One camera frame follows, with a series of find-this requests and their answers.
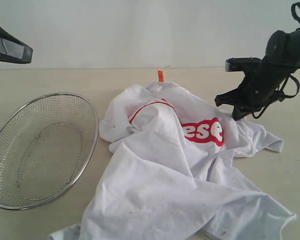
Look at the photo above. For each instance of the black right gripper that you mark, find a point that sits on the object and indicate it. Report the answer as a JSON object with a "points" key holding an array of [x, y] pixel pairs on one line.
{"points": [[282, 58]]}

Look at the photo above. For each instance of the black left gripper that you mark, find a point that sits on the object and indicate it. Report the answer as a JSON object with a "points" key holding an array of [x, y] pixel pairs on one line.
{"points": [[13, 50]]}

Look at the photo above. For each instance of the white t-shirt red logo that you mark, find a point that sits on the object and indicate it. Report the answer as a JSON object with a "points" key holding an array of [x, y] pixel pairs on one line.
{"points": [[171, 172]]}

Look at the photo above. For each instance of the orange tag on table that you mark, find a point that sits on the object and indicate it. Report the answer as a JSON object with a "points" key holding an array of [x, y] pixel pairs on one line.
{"points": [[160, 76]]}

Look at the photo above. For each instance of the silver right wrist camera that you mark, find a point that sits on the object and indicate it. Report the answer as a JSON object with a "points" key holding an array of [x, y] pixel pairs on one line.
{"points": [[241, 64]]}

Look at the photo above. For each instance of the silver wire mesh basket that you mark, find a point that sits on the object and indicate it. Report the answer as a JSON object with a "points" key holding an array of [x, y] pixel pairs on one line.
{"points": [[45, 147]]}

